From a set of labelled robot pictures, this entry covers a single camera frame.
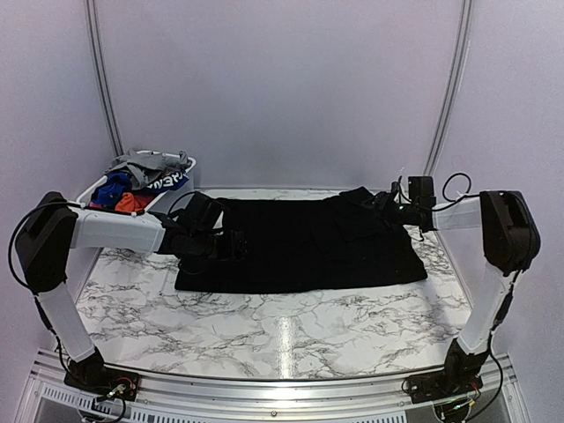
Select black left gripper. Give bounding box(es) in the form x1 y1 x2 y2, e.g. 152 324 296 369
189 228 252 266

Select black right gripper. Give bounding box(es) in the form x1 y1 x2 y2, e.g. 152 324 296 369
360 192 417 233

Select black trousers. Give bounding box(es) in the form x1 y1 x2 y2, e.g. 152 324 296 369
174 187 427 294

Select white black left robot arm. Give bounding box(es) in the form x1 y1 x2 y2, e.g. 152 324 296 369
7 191 246 392

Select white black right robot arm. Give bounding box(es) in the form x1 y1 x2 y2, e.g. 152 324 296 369
362 190 540 395

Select white plastic laundry basket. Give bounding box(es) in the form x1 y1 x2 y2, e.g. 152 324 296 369
77 164 197 215

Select blue white printed garment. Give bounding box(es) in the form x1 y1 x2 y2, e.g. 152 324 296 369
142 172 189 195

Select orange garment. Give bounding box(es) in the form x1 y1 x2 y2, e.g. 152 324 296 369
115 192 144 213

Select grey garment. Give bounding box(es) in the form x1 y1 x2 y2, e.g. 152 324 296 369
105 150 197 190

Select royal blue garment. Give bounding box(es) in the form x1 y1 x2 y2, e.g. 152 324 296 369
91 173 131 208

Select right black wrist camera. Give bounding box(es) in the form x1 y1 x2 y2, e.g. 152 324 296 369
408 176 436 209

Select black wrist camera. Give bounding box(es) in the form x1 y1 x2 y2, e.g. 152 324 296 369
408 176 436 209
176 193 226 234

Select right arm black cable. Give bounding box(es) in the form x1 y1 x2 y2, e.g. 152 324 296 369
442 172 475 202

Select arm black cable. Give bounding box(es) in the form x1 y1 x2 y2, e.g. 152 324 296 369
442 172 475 202
7 202 85 287

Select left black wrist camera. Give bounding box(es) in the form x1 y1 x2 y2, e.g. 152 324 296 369
176 193 226 234

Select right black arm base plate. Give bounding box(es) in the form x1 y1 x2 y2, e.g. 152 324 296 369
402 371 483 404

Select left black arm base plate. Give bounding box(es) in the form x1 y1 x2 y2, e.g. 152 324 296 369
63 368 140 402

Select right aluminium frame post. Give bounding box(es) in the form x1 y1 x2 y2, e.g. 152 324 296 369
424 0 475 176

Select aluminium frame post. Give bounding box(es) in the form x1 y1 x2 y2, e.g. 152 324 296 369
424 0 475 176
84 0 124 156

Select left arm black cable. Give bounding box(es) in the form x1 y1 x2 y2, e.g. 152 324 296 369
7 202 85 287

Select aluminium front rail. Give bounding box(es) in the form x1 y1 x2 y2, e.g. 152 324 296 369
15 350 531 422

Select left aluminium frame post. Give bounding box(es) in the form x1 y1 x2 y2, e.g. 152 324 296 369
84 0 124 156

